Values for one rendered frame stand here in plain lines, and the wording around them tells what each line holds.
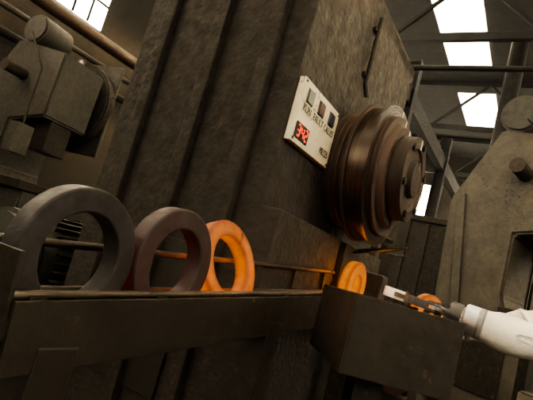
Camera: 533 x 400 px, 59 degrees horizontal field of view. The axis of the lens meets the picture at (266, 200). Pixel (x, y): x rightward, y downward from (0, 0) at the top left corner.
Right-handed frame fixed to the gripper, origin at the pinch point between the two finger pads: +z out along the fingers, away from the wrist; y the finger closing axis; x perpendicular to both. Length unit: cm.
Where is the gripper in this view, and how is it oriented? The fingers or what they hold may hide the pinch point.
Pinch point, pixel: (395, 294)
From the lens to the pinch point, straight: 154.8
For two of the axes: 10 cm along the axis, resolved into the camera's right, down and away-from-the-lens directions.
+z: -8.2, -2.4, 5.3
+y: 4.7, 2.4, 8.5
